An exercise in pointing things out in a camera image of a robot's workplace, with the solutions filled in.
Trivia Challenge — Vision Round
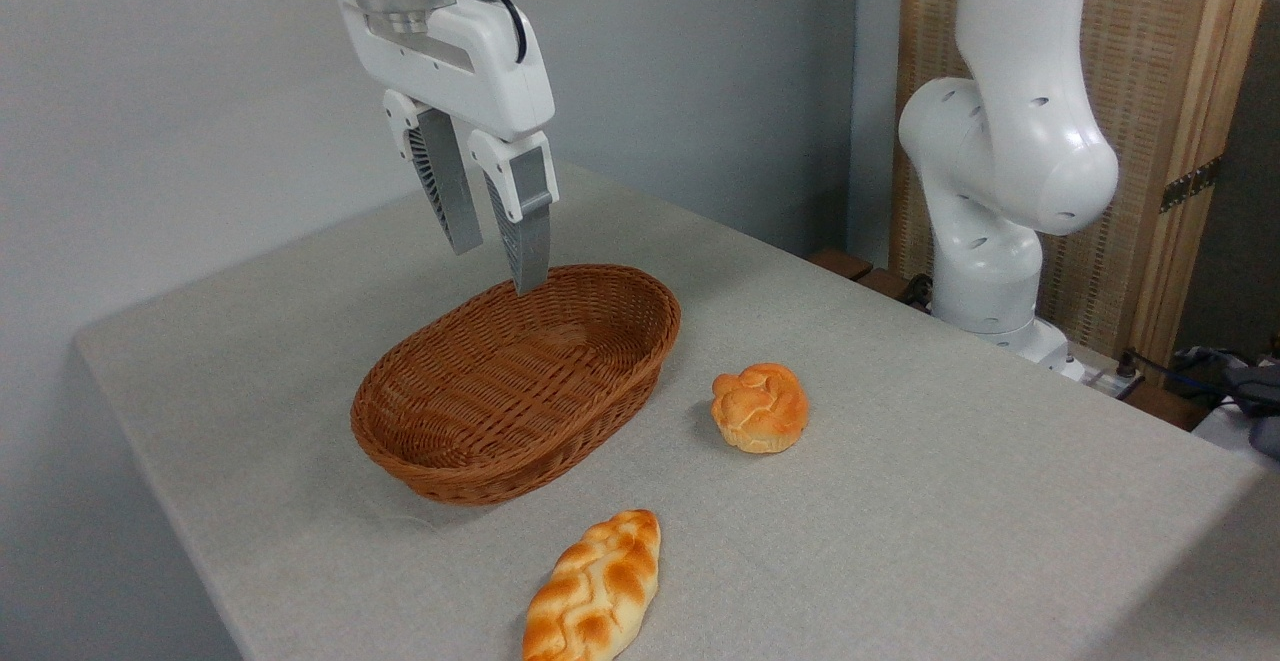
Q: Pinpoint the black cable with plug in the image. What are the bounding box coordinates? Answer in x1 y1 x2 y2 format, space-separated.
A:
1113 346 1280 412

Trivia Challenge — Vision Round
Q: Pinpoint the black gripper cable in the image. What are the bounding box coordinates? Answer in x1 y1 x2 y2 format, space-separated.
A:
438 0 529 65

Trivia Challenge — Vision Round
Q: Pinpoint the metal screen hinge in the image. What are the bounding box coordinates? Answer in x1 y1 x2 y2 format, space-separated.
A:
1159 155 1224 215

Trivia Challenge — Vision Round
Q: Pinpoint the long braided bread loaf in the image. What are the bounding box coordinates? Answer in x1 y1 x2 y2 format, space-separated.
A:
522 509 662 661

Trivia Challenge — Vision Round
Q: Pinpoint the round knotted bread roll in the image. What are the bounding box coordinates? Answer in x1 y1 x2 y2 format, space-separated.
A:
710 362 811 456

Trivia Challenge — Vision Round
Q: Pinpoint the wooden rattan screen panel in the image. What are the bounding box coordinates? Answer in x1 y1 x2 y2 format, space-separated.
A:
889 0 1280 374

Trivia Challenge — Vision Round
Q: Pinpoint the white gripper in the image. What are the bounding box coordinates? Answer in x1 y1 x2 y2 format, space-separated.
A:
337 0 560 297

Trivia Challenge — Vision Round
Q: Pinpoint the brown wicker basket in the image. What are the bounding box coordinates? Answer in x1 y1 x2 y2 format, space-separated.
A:
350 263 682 508

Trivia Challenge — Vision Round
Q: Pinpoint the dark grey cloth bundle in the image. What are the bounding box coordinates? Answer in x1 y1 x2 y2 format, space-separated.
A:
1175 339 1280 460

